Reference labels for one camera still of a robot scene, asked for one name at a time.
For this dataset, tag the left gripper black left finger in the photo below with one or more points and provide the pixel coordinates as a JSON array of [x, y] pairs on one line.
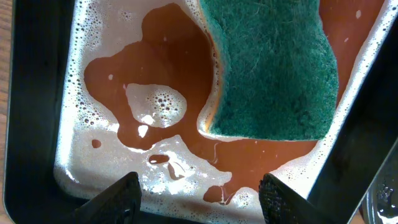
[[118, 204]]

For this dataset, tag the green and yellow sponge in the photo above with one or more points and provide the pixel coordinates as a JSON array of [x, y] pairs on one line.
[[278, 73]]

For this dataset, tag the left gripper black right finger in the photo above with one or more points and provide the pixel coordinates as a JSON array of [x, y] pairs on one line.
[[282, 205]]

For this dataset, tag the rectangular tray with red water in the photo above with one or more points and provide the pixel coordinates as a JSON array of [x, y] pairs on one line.
[[100, 89]]

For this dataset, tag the round black tray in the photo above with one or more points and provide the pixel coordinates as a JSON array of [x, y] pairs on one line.
[[380, 203]]

